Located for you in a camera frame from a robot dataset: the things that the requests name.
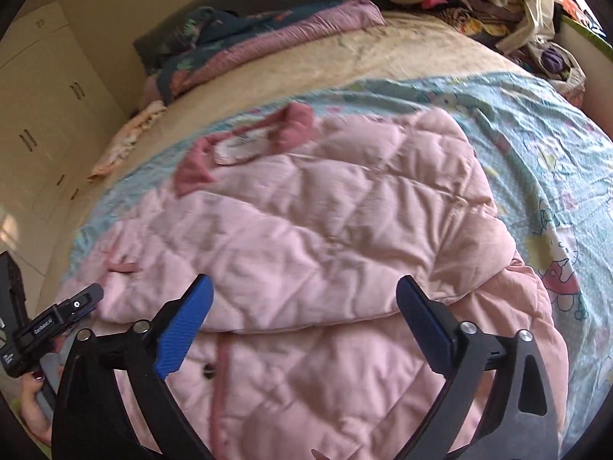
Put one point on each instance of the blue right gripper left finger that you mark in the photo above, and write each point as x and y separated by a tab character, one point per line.
90	418

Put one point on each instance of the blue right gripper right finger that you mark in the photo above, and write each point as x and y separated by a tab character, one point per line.
519	420

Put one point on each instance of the pink quilted coat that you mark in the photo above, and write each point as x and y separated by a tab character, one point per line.
304	349

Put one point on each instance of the person's left hand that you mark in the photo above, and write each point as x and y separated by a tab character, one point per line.
31	413

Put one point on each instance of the cream built-in wardrobe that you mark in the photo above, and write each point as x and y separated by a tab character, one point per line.
57	115

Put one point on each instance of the peach white small cloth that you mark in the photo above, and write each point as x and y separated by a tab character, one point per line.
123	143

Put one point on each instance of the light blue cartoon bedsheet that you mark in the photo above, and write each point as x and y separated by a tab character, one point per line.
549	168

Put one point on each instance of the dark floral purple quilt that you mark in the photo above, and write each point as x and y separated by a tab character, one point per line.
207	43

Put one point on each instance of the bag with purple items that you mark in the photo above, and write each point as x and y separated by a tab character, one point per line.
560	68

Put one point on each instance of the beige mattress cover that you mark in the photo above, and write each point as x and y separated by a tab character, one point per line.
406	47

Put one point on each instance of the green windowsill cloth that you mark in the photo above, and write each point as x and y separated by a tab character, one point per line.
578	15

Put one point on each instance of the cream window curtain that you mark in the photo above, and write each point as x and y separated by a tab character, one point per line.
536	26

